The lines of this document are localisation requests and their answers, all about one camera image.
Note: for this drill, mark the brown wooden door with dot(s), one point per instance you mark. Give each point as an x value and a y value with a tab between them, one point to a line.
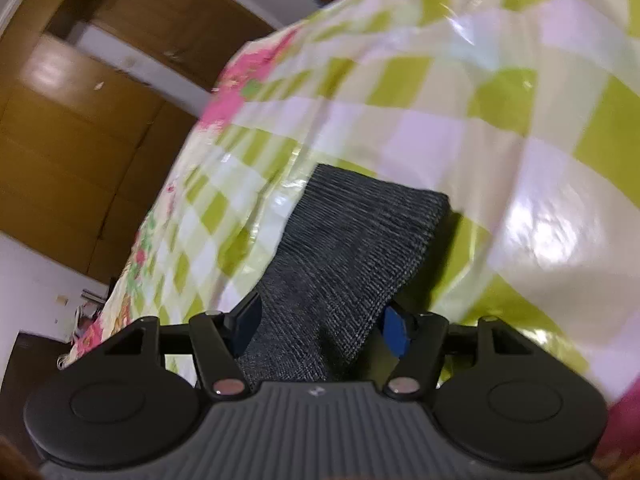
165	5

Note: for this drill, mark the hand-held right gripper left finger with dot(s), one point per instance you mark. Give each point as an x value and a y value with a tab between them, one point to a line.
247	324

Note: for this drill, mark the dark brown headboard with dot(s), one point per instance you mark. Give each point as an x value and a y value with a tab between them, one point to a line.
30	360

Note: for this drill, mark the dark grey pants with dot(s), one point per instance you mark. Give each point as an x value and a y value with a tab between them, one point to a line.
340	260

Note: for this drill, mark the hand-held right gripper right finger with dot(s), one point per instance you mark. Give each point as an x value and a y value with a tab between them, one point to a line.
397	334

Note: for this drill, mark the printed checked blanket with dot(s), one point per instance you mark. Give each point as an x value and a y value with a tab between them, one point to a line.
450	110

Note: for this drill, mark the brown wooden wardrobe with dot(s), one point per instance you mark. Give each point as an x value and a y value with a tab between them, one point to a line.
65	150

